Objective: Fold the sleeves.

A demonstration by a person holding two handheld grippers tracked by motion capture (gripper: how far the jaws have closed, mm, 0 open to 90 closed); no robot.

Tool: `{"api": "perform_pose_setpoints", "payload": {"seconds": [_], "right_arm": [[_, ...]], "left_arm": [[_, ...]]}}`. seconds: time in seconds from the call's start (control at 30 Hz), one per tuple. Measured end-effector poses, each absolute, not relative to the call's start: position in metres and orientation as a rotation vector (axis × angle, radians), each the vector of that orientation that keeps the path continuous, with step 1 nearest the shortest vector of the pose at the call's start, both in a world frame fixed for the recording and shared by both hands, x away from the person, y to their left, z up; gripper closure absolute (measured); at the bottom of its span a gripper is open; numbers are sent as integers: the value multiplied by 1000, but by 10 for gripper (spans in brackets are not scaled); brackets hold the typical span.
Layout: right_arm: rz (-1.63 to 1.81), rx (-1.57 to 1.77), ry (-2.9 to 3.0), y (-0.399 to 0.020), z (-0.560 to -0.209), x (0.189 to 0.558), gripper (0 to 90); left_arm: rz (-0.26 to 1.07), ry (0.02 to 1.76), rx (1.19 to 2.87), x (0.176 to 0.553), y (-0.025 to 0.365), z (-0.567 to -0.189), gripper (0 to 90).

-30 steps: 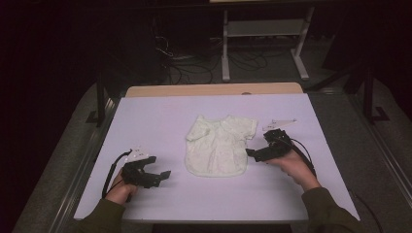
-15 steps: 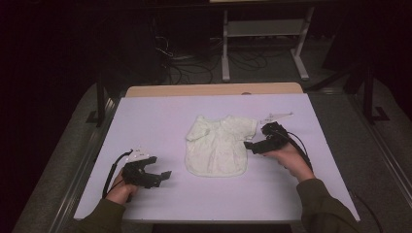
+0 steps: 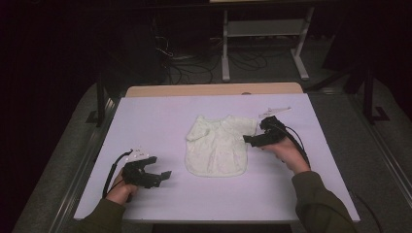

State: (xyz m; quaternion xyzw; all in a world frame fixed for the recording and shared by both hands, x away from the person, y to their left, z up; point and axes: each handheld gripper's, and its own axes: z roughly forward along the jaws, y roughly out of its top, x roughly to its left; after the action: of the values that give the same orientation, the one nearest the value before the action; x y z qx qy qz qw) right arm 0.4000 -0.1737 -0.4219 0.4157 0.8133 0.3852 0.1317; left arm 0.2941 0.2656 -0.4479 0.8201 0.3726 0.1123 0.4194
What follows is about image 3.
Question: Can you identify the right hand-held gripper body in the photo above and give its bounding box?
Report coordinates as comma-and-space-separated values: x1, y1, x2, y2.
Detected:
257, 107, 292, 149

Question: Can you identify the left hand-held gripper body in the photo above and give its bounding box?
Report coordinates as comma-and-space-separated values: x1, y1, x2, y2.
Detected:
121, 147, 163, 189

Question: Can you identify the pale green baby shirt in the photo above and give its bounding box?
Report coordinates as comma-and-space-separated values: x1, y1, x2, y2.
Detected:
185, 114, 259, 178

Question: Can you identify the person's left hand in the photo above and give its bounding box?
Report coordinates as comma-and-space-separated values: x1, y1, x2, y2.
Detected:
105, 168, 139, 206

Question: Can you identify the person's right hand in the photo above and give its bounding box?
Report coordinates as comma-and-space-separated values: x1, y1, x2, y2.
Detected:
260, 137, 311, 176

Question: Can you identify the light wooden table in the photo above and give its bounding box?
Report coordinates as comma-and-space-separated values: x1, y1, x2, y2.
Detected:
124, 82, 304, 98

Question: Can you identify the black metal stand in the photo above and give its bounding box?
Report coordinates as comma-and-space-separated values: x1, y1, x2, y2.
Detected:
86, 72, 110, 128
362, 62, 391, 125

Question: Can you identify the grey metal shelf stand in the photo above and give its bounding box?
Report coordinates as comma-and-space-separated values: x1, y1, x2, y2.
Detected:
221, 6, 316, 83

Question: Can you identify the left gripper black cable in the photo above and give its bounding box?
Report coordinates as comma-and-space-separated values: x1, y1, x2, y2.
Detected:
102, 149, 134, 199

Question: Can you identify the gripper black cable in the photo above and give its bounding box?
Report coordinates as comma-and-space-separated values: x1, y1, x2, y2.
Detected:
275, 124, 311, 169
102, 149, 134, 199

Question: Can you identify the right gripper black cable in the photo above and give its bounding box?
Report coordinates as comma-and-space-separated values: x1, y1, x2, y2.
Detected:
275, 124, 311, 169

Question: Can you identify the aluminium floor rail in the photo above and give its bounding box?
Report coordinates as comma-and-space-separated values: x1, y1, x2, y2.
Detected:
351, 93, 412, 202
48, 96, 120, 233

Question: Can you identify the black floor cable tangle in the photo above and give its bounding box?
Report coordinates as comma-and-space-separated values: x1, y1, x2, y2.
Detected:
163, 48, 224, 85
227, 48, 270, 72

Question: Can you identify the thin black floor cable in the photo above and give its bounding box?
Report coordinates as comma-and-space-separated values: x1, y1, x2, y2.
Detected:
353, 192, 385, 233

